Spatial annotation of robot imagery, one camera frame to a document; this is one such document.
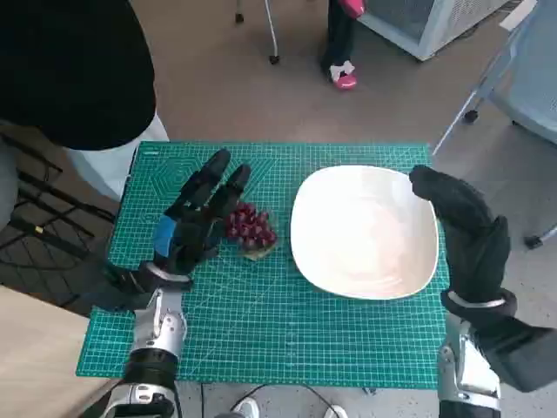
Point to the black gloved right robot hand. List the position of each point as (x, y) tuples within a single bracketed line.
[(474, 235)]

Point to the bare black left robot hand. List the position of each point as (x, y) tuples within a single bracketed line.
[(191, 231)]

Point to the red toy grape bunch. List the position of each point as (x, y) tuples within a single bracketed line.
[(252, 228)]

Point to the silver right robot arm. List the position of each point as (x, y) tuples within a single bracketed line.
[(465, 370)]

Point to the white square plate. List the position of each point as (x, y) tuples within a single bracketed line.
[(361, 235)]

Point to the grey chair leg with caster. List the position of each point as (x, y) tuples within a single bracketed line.
[(539, 238)]

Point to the green cutting mat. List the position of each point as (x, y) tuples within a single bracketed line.
[(261, 313)]

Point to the grey-blue chair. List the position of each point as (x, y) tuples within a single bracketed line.
[(531, 87)]

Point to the person's white shoe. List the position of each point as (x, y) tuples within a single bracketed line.
[(336, 411), (247, 408)]

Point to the person in black top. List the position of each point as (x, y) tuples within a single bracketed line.
[(65, 65)]

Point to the white mesh cabinet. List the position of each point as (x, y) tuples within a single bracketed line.
[(418, 26)]

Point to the person with pink shoe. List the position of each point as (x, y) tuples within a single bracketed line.
[(339, 35)]

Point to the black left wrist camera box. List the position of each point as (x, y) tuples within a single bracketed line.
[(117, 289)]

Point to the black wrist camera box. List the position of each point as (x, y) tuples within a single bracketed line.
[(522, 352), (117, 289)]

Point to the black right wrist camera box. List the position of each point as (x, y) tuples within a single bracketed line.
[(522, 352)]

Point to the white tube frame with casters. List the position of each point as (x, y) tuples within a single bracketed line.
[(273, 30)]

